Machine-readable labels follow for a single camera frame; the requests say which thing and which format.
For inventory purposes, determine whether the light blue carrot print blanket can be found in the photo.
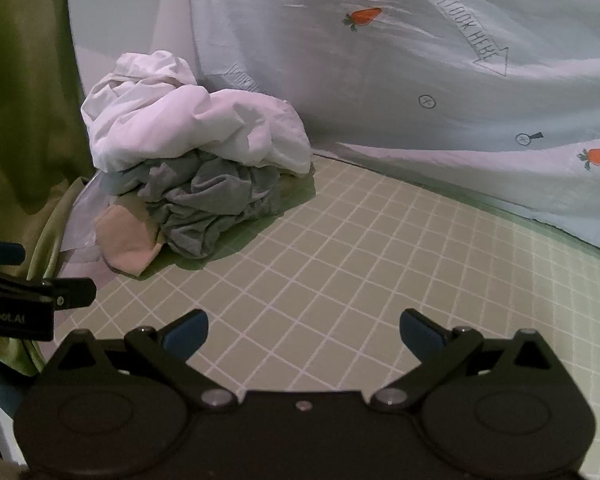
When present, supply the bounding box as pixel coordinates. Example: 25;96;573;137
187;0;600;261

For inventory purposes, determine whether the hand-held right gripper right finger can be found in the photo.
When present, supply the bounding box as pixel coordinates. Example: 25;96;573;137
370;310;558;411

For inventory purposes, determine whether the white garment with grey print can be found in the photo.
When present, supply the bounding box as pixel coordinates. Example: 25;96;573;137
81;51;315;177

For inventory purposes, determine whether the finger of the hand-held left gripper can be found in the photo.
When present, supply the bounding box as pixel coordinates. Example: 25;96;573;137
0;270;97;309
0;241;25;267

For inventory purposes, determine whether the green cloth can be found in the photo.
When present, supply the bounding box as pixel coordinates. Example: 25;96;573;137
0;0;98;376

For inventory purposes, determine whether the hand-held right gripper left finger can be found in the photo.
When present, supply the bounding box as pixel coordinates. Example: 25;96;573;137
55;310;238;413

